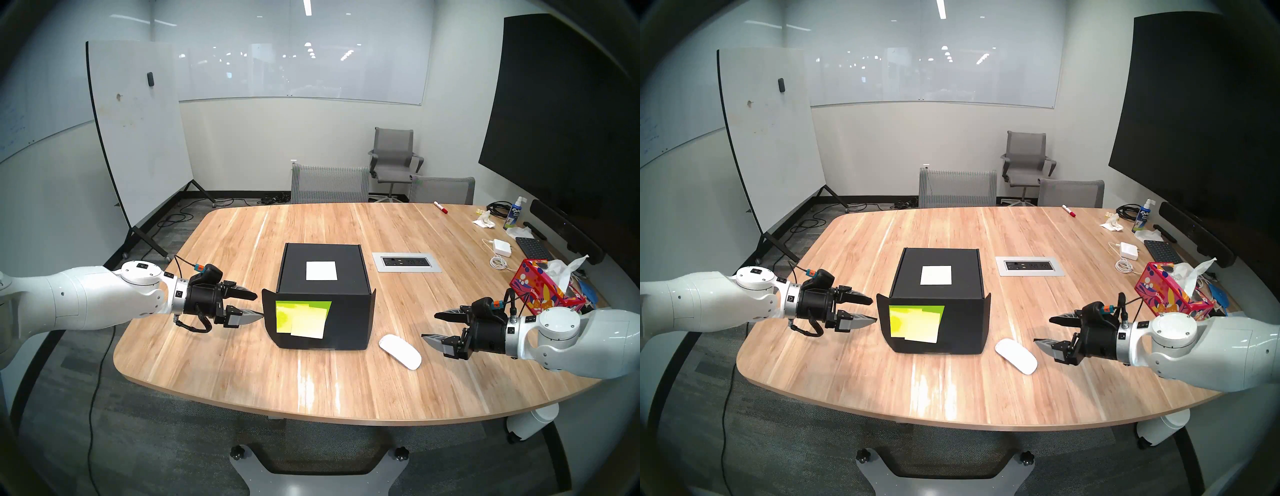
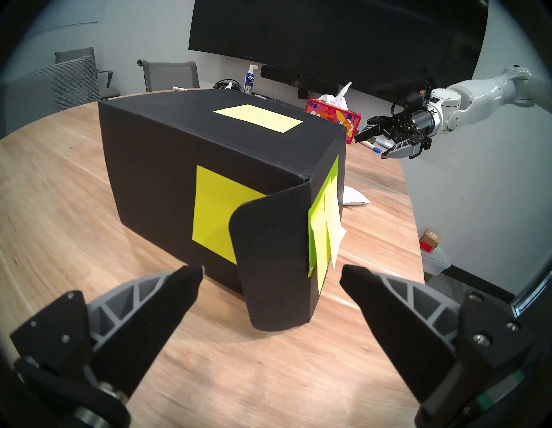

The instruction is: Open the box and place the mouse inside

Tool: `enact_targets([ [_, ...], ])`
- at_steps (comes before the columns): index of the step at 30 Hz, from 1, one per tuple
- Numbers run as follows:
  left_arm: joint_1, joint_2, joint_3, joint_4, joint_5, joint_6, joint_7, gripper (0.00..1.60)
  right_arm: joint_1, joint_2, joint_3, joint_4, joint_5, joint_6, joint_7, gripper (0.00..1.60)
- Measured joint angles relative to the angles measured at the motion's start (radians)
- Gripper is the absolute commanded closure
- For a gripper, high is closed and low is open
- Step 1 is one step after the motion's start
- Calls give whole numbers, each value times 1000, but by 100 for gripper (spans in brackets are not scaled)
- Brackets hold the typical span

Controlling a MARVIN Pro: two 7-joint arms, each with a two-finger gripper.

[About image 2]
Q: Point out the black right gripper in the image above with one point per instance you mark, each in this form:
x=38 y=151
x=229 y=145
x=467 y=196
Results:
x=412 y=129

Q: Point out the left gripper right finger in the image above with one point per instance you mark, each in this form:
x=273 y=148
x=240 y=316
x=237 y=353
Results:
x=396 y=328

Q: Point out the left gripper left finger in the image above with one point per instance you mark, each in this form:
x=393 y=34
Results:
x=151 y=319

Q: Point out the white computer mouse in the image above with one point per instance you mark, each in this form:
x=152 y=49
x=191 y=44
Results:
x=354 y=197

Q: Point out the black cardboard box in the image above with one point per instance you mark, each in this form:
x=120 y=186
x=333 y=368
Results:
x=151 y=164

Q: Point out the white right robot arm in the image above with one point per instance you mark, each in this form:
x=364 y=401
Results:
x=478 y=99

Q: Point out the colourful red tissue box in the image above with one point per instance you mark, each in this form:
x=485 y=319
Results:
x=332 y=116

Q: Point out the white tissue in box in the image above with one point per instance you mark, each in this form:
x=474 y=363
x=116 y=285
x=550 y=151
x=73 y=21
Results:
x=338 y=98

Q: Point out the lime green sticky note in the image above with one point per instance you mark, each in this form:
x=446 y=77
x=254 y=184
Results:
x=332 y=172

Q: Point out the clear plastic container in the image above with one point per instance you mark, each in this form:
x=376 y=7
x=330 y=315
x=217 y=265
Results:
x=437 y=263

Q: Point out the small brown carton red label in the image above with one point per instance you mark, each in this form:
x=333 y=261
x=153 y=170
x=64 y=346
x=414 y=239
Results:
x=430 y=240

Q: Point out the pale yellow sticky note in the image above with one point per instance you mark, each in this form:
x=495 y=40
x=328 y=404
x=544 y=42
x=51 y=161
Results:
x=336 y=233
x=258 y=117

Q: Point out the chartreuse sticky note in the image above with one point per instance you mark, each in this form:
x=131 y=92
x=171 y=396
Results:
x=215 y=211

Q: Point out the whiteboard cleaner spray bottle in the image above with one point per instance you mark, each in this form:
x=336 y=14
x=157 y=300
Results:
x=250 y=82

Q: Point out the grey fabric chair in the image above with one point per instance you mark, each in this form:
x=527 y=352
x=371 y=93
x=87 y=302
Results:
x=170 y=75

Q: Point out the grey ribbed mesh chair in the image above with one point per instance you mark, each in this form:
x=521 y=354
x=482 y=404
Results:
x=51 y=95

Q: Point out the grey office chair with armrests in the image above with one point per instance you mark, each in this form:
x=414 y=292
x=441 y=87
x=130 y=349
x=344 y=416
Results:
x=82 y=58

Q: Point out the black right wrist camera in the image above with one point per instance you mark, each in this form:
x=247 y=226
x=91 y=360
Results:
x=414 y=101

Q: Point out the large black wall screen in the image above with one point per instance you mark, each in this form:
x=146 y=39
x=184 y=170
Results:
x=345 y=39

